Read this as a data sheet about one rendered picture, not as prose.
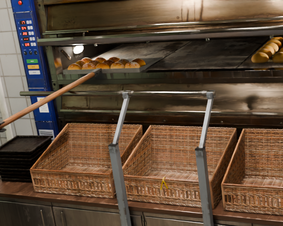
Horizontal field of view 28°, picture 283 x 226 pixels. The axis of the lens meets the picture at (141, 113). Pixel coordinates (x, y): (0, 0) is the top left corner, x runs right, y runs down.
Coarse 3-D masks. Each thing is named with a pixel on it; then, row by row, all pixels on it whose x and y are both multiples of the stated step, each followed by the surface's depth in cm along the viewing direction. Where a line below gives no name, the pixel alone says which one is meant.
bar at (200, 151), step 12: (120, 120) 298; (204, 120) 278; (120, 132) 297; (204, 132) 275; (204, 144) 274; (204, 156) 271; (120, 168) 296; (204, 168) 271; (120, 180) 296; (204, 180) 274; (120, 192) 299; (204, 192) 276; (120, 204) 301; (204, 204) 278; (120, 216) 304; (204, 216) 280
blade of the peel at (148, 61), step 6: (132, 60) 374; (144, 60) 369; (150, 60) 366; (156, 60) 361; (144, 66) 345; (66, 72) 362; (72, 72) 360; (78, 72) 358; (84, 72) 356; (102, 72) 350; (108, 72) 349; (114, 72) 347; (120, 72) 345; (126, 72) 343; (132, 72) 342
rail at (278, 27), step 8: (160, 32) 309; (168, 32) 307; (176, 32) 305; (184, 32) 302; (192, 32) 300; (200, 32) 298; (208, 32) 296; (216, 32) 295; (224, 32) 293; (40, 40) 345; (48, 40) 343; (56, 40) 340; (64, 40) 338
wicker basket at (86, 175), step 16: (64, 128) 367; (80, 128) 367; (96, 128) 362; (112, 128) 356; (128, 128) 351; (64, 144) 368; (80, 144) 367; (96, 144) 362; (128, 144) 332; (48, 160) 351; (64, 160) 368; (80, 160) 368; (96, 160) 363; (32, 176) 336; (48, 176) 332; (64, 176) 326; (80, 176) 321; (96, 176) 316; (112, 176) 315; (48, 192) 335; (64, 192) 330; (80, 192) 325; (96, 192) 320; (112, 192) 315
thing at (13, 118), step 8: (80, 80) 328; (64, 88) 314; (72, 88) 321; (48, 96) 301; (56, 96) 306; (32, 104) 289; (40, 104) 293; (24, 112) 281; (8, 120) 270; (0, 128) 265
